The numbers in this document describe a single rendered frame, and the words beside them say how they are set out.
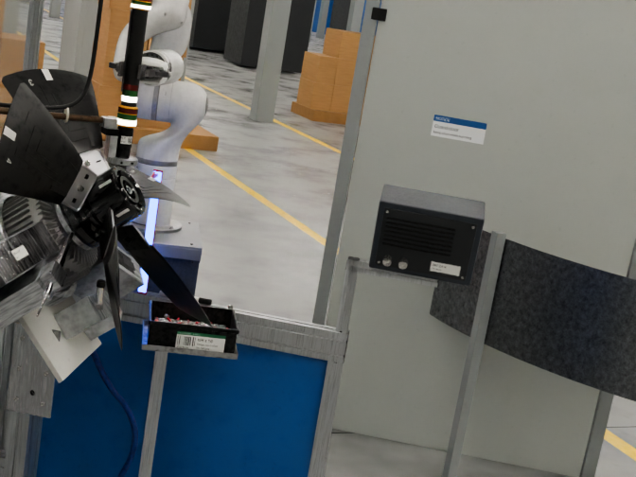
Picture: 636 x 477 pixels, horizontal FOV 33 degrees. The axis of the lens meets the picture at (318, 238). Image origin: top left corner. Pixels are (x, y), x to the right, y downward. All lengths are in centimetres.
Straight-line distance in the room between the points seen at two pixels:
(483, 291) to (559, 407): 68
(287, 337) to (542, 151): 167
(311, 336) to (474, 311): 135
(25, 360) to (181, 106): 96
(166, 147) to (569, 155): 171
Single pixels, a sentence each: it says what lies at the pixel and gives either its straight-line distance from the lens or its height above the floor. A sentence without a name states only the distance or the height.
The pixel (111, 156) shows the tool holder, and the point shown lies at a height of 127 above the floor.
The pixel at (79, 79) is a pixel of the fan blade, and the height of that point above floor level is 141.
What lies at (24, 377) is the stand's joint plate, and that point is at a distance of 244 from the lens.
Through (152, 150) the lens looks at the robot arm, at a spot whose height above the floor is 119.
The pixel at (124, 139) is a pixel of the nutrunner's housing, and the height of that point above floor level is 131.
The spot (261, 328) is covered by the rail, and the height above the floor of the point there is 83.
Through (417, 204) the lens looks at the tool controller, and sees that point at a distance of 267.
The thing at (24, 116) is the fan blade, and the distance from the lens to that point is 216.
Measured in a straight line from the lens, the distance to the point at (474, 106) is 413.
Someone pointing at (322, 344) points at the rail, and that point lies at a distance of 281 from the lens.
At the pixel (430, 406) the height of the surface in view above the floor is 17.
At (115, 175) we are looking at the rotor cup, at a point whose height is 125.
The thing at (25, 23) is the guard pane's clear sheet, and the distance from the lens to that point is 378.
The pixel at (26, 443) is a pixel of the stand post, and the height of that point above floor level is 64.
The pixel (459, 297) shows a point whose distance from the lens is 412.
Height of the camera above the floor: 170
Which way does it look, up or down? 13 degrees down
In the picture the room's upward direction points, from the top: 10 degrees clockwise
